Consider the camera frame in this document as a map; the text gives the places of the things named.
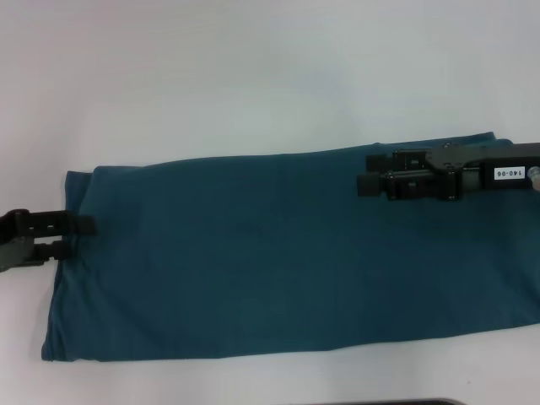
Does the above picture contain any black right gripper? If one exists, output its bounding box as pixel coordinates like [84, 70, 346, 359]
[356, 141, 540, 203]

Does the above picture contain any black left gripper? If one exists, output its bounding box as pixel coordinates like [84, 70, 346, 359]
[0, 208, 99, 274]

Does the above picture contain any teal t-shirt with FREE print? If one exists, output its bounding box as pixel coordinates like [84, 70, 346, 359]
[40, 132, 540, 364]

